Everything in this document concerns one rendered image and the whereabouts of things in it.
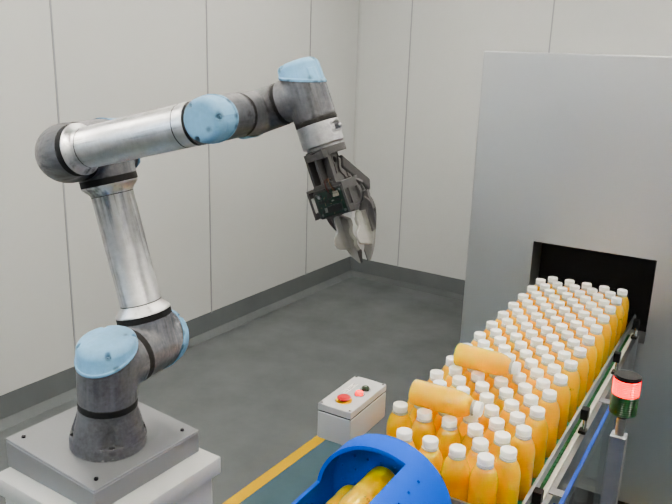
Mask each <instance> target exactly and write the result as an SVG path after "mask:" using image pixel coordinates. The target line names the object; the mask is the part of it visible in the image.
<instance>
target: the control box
mask: <svg viewBox="0 0 672 504"><path fill-rule="evenodd" d="M356 384H357V385H356ZM363 385H368V386H369V388H370V389H369V390H368V391H363V390H362V389H361V388H362V386H363ZM350 386H351V388H350ZM352 387H353V388H352ZM347 388H349V389H350V390H349V389H347ZM344 390H345V391H344ZM347 390H348V391H347ZM357 390H362V391H363V395H362V396H357V395H355V391H357ZM343 391H344V392H343ZM346 391H347V392H346ZM345 392H346V393H345ZM340 394H348V395H350V396H351V399H350V400H348V401H347V402H341V401H340V400H338V399H337V396H338V395H340ZM385 399H386V384H383V383H380V382H376V381H372V380H369V379H365V378H362V377H358V376H354V377H353V378H352V379H350V380H349V381H348V382H346V383H345V384H344V385H342V386H341V387H339V388H338V389H337V390H335V391H334V392H333V393H331V394H330V395H328V396H327V397H326V398H324V399H323V400H322V401H320V402H319V403H318V431H317V436H318V437H320V438H323V439H326V440H329V441H332V442H335V443H338V444H341V445H344V444H345V443H346V442H348V441H349V440H351V439H353V438H355V437H357V436H360V435H364V434H365V433H366V432H367V431H368V430H370V429H371V428H372V427H373V426H374V425H375V424H376V423H378V422H379V421H380V420H381V419H382V418H383V417H384V416H385Z"/></svg>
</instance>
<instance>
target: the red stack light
mask: <svg viewBox="0 0 672 504"><path fill-rule="evenodd" d="M641 384H642V381H641V382H639V383H636V384H629V383H624V382H621V381H619V380H617V379H616V378H615V377H614V376H613V382H612V389H611V391H612V393H613V394H614V395H616V396H618V397H620V398H624V399H637V398H638V397H639V396H640V390H641Z"/></svg>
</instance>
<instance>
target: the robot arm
mask: <svg viewBox="0 0 672 504"><path fill-rule="evenodd" d="M278 76H279V77H278V79H279V81H277V82H275V83H273V84H270V85H268V86H265V87H263V88H260V89H258V90H254V91H247V92H236V93H227V94H206V95H203V96H200V97H197V98H195V99H193V100H192V101H187V102H183V103H179V104H175V105H171V106H167V107H162V108H158V109H154V110H150V111H146V112H142V113H138V114H134V115H130V116H125V117H121V118H103V117H100V118H95V119H92V120H84V121H76V122H65V123H59V124H56V125H53V126H51V127H49V128H47V129H46V130H44V131H43V132H42V133H41V134H40V136H39V137H38V139H37V141H36V144H35V159H36V162H37V164H38V166H39V168H40V169H41V170H42V172H43V173H44V174H45V175H47V176H48V177H49V178H51V179H53V180H55V181H58V182H62V183H76V182H79V185H80V189H81V191H82V192H84V193H85V194H87V195H89V196H90V197H91V200H92V203H93V207H94V211H95V215H96V218H97V222H98V226H99V230H100V233H101V237H102V241H103V245H104V248H105V252H106V256H107V260H108V263H109V267H110V271H111V275H112V278H113V282H114V286H115V289H116V293H117V297H118V301H119V304H120V310H119V312H118V314H117V315H116V317H115V319H116V323H117V325H110V326H107V327H105V328H103V327H99V328H96V329H94V330H91V331H89V332H88V333H86V334H85V335H84V336H82V337H81V338H80V340H79V341H78V343H77V345H76V350H75V359H74V366H75V369H76V392H77V412H76V415H75V418H74V421H73V424H72V428H71V431H70V434H69V447H70V450H71V452H72V453H73V454H74V455H75V456H76V457H78V458H80V459H82V460H86V461H90V462H101V463H102V462H113V461H118V460H122V459H125V458H128V457H130V456H132V455H134V454H136V453H137V452H139V451H140V450H141V449H142V448H143V447H144V446H145V444H146V442H147V428H146V424H145V422H144V421H143V420H142V416H141V412H140V409H139V407H138V385H139V384H140V383H141V382H143V381H145V380H146V379H148V378H150V377H151V376H153V375H155V374H156V373H158V372H159V371H161V370H163V369H165V368H167V367H169V366H171V365H172V364H174V363H175V362H176V361H177V360H178V359H179V358H181V357H182V356H183V354H184V353H185V351H186V349H187V347H188V343H189V331H188V327H187V324H186V322H185V320H184V319H183V317H180V316H179V315H180V314H179V313H178V312H176V311H174V310H172V309H171V305H170V303H169V302H167V301H166V300H164V299H162V298H161V295H160V291H159V288H158V284H157V280H156V276H155V272H154V268H153V264H152V260H151V256H150V252H149V249H148V245H147V241H146V237H145V233H144V229H143V225H142V221H141V217H140V213H139V210H138V206H137V202H136V198H135V194H134V190H133V187H134V185H135V183H136V182H137V180H138V175H137V172H136V168H137V167H138V165H139V164H140V162H141V160H140V159H141V158H143V157H148V156H153V155H157V154H162V153H167V152H171V151H176V150H181V149H186V148H190V147H195V146H201V145H206V144H216V143H221V142H223V141H226V140H231V139H235V138H239V139H249V138H255V137H258V136H260V135H262V134H263V133H266V132H269V131H272V130H274V129H277V128H280V127H282V126H285V125H288V124H290V123H293V122H294V125H295V128H296V131H297V134H298V137H299V140H300V143H301V146H302V149H303V151H304V152H307V154H306V156H304V159H305V162H306V165H307V168H308V172H309V175H310V178H311V181H312V184H313V187H314V189H313V190H310V191H308V192H306V194H307V197H308V200H309V203H310V206H311V209H312V212H313V215H314V218H315V221H316V220H319V219H322V220H323V219H327V221H328V223H329V224H330V225H331V227H332V228H333V229H334V230H335V231H336V236H335V238H334V244H335V246H336V248H337V249H339V250H347V251H348V253H349V254H350V255H351V256H352V257H353V258H354V259H355V260H356V261H358V262H359V263H362V262H363V259H362V249H360V247H359V246H358V244H357V241H358V243H359V244H364V252H365V255H366V258H367V261H370V260H371V258H372V255H373V252H374V247H375V237H376V219H377V212H376V206H375V203H374V200H373V198H372V197H371V195H370V191H369V190H370V179H369V178H368V177H367V176H366V175H365V174H364V173H362V172H361V171H360V170H359V169H358V168H357V167H355V166H354V165H353V164H352V163H351V162H350V161H348V160H347V159H346V158H345V157H344V156H343V155H338V151H341V150H344V149H346V145H345V142H342V141H341V140H343V139H344V136H343V133H342V130H341V127H342V123H341V122H339V120H338V117H337V114H336V111H335V107H334V104H333V101H332V98H331V95H330V92H329V89H328V85H327V79H326V78H325V77H324V74H323V71H322V68H321V66H320V63H319V61H318V59H316V58H315V57H304V58H300V59H296V60H293V61H291V62H288V63H286V64H284V65H282V66H280V67H279V68H278ZM313 198H314V200H315V203H316V206H317V209H318V213H315V210H314V207H313V204H312V201H311V199H313ZM358 209H359V210H358ZM355 210H356V211H355ZM352 211H355V218H354V220H355V223H356V225H357V230H356V237H355V235H354V233H353V223H352V219H351V218H349V217H347V216H344V215H342V214H344V213H348V212H352Z"/></svg>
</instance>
